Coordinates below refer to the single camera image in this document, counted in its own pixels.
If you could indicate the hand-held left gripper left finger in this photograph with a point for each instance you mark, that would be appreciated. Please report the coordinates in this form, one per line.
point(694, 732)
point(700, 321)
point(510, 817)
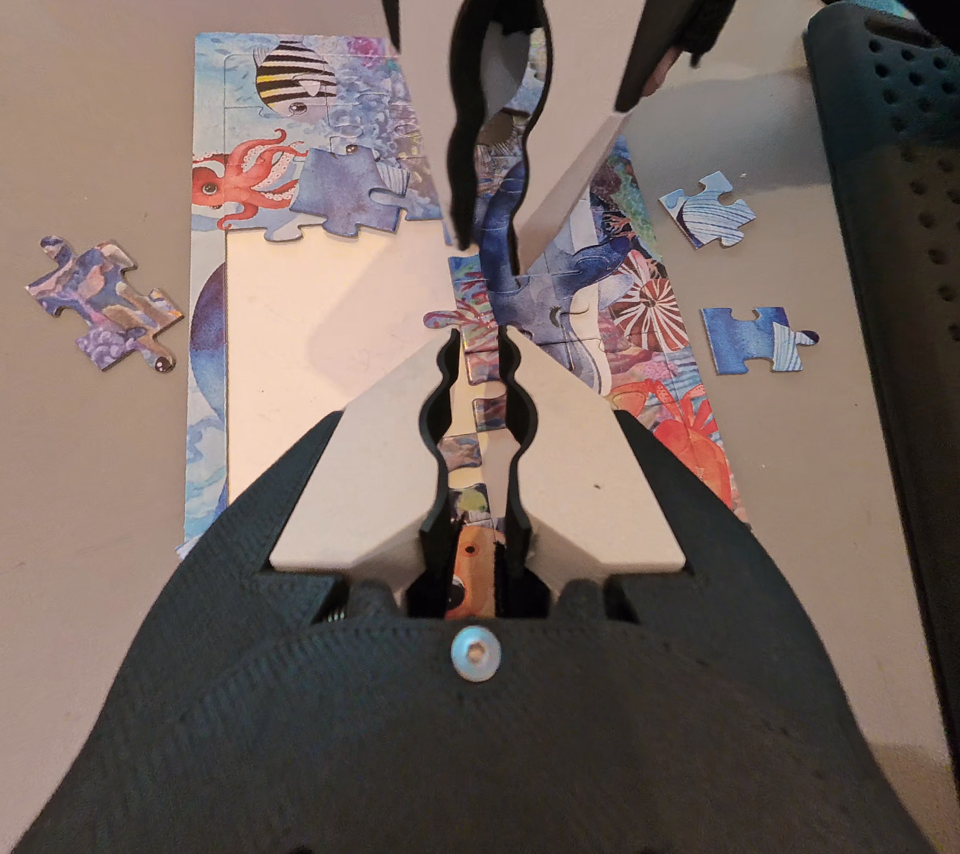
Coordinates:
point(352, 494)

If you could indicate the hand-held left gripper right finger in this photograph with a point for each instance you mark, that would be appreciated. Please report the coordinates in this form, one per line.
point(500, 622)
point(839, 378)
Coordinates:
point(592, 494)

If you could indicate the sea animals jigsaw puzzle board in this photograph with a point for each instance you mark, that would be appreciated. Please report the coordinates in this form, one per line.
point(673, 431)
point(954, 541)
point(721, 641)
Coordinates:
point(315, 344)

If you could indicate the red coral puzzle piece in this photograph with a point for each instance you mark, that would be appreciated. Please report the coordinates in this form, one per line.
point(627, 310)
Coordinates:
point(472, 314)

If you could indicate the dark blue striped puzzle piece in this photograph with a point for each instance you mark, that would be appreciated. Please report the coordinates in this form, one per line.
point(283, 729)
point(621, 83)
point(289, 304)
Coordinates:
point(750, 340)

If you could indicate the blue purple puzzle piece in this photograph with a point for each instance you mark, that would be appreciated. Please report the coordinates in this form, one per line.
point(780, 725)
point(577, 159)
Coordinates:
point(345, 194)

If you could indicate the white blue striped puzzle piece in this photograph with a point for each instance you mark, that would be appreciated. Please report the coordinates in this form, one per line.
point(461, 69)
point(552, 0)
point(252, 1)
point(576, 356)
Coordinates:
point(709, 213)

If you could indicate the black perforated chair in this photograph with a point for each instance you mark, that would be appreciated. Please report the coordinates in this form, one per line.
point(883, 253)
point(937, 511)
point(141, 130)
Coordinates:
point(900, 194)

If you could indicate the purple coral puzzle piece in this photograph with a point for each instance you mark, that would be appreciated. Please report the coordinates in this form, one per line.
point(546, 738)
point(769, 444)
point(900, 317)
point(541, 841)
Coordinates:
point(105, 303)

